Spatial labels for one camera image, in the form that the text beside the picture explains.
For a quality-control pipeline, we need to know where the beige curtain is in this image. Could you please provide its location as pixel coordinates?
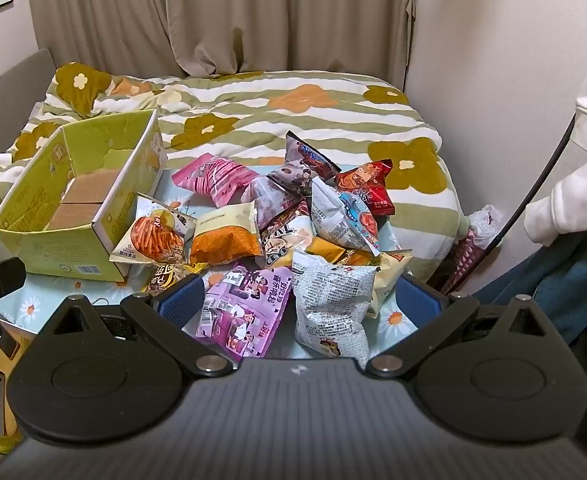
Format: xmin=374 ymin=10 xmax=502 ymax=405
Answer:
xmin=26 ymin=0 xmax=420 ymax=97

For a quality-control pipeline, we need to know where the white fries snack packet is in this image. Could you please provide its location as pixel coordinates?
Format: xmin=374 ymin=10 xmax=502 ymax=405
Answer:
xmin=110 ymin=192 xmax=197 ymax=279

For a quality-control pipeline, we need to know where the grey bed headboard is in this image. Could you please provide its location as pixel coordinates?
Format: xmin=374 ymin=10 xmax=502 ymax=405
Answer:
xmin=0 ymin=47 xmax=57 ymax=171

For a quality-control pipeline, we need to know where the white plastic bag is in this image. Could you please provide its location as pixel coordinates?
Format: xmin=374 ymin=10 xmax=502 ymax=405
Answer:
xmin=465 ymin=204 xmax=502 ymax=250

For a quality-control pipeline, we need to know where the cream and orange snack packet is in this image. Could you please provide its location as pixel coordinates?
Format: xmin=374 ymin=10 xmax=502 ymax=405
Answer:
xmin=189 ymin=201 xmax=265 ymax=267

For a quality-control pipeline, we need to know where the pink striped snack packet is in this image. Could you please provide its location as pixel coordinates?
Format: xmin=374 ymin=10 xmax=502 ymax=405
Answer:
xmin=172 ymin=153 xmax=260 ymax=209

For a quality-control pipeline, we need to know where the floral striped duvet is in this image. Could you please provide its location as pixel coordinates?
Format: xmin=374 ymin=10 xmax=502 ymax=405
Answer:
xmin=0 ymin=62 xmax=462 ymax=282

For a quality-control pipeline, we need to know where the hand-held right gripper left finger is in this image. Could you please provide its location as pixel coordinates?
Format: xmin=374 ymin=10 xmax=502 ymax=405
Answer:
xmin=41 ymin=286 xmax=237 ymax=377

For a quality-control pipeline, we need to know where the mauve grey snack packet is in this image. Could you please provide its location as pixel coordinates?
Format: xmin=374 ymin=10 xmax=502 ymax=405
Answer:
xmin=244 ymin=169 xmax=320 ymax=232

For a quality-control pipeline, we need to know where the pink ribbed trash bin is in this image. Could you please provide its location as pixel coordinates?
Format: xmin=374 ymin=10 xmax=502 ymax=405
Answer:
xmin=437 ymin=225 xmax=502 ymax=294

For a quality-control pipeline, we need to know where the silver purple snack packet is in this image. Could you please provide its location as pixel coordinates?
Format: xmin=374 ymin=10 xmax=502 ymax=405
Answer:
xmin=284 ymin=131 xmax=342 ymax=182

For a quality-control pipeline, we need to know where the white blue red snack packet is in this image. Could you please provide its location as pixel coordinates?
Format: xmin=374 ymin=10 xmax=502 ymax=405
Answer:
xmin=310 ymin=176 xmax=382 ymax=257

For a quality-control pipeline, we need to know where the purple cartoon snack packet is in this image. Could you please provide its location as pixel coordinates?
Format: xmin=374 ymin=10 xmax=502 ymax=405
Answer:
xmin=195 ymin=266 xmax=295 ymax=360

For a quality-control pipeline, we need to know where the black cable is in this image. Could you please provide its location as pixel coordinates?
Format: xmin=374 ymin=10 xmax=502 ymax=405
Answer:
xmin=438 ymin=112 xmax=577 ymax=294

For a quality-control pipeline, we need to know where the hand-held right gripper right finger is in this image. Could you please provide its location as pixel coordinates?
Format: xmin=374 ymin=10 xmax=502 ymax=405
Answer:
xmin=366 ymin=275 xmax=550 ymax=378

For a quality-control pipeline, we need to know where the green and orange snack bag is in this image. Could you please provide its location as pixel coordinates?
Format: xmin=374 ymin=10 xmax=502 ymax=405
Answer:
xmin=0 ymin=109 xmax=169 ymax=282

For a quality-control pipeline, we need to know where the white grey-text snack packet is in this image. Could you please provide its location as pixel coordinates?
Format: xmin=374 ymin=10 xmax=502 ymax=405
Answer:
xmin=290 ymin=248 xmax=379 ymax=369

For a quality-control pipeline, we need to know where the pale yellow snack packet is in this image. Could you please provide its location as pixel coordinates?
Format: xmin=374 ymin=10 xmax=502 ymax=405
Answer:
xmin=367 ymin=250 xmax=415 ymax=319

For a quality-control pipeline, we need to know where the brown and yellow snack packet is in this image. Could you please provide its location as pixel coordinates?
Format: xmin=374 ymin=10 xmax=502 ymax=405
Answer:
xmin=146 ymin=260 xmax=209 ymax=295

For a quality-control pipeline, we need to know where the cream and black snack packet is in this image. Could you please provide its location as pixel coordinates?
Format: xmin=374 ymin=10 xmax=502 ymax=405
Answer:
xmin=260 ymin=210 xmax=320 ymax=269

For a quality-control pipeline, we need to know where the light blue daisy mat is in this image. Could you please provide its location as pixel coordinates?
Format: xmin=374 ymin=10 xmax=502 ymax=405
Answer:
xmin=0 ymin=160 xmax=455 ymax=361

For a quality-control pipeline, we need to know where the teal cloth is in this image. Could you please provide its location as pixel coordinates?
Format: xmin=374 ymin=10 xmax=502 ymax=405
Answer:
xmin=472 ymin=232 xmax=587 ymax=346

